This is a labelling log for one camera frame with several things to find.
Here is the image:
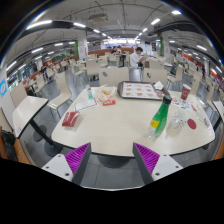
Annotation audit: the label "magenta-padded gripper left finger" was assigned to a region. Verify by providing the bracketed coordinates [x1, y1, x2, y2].
[41, 142, 92, 186]

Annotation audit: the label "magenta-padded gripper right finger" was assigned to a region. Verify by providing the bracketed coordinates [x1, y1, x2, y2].
[132, 142, 184, 186]

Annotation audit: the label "green plastic drink bottle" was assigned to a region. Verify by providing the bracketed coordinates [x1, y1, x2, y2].
[146, 95, 173, 141]

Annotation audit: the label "red tissue packet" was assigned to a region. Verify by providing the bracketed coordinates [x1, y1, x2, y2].
[61, 110, 81, 128]

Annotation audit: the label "white polka dot mug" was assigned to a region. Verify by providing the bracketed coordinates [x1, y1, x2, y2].
[170, 108, 190, 130]

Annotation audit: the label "white printed card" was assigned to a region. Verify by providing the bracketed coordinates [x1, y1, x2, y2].
[73, 97, 98, 112]

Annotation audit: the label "flat round red coaster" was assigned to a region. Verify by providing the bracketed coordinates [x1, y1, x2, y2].
[186, 118, 198, 130]

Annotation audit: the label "small red sauce packet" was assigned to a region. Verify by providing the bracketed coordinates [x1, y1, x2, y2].
[102, 99, 117, 107]

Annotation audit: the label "small clear teal-labelled bottle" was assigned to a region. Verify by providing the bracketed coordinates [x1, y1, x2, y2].
[85, 84, 94, 100]

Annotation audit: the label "brown tray with paper liner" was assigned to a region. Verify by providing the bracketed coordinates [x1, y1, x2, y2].
[116, 80, 171, 101]

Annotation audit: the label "clear plastic food bag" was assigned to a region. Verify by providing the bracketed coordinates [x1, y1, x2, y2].
[94, 85, 118, 103]

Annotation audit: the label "crumpled white napkin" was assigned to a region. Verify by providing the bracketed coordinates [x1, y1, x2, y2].
[153, 80, 165, 91]

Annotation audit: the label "red paper cup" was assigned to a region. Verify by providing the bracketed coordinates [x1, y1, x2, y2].
[180, 83, 192, 101]

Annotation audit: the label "beige canteen table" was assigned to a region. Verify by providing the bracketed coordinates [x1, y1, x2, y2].
[212, 99, 224, 133]

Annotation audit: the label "beige canteen chairs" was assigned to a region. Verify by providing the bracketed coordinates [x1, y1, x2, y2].
[9, 49, 214, 119]

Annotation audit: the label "ceiling strip lights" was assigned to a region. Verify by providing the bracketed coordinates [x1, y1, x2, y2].
[5, 9, 223, 73]

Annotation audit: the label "ceiling air conditioner unit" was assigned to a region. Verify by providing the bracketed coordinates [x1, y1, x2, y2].
[88, 13, 109, 24]

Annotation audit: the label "beige pedestal side table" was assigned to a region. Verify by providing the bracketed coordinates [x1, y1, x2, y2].
[12, 95, 64, 158]

